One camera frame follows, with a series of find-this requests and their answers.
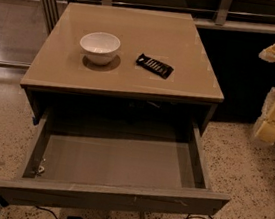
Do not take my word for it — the black rxbar chocolate wrapper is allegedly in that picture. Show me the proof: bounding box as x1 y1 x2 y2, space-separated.
136 54 174 79

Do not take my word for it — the open grey top drawer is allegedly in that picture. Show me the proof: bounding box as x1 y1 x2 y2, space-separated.
0 108 230 215

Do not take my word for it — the white ceramic bowl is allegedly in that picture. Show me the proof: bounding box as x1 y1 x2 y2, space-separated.
80 32 121 66

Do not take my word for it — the tan top cabinet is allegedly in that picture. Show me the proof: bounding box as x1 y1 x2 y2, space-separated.
21 2 224 130

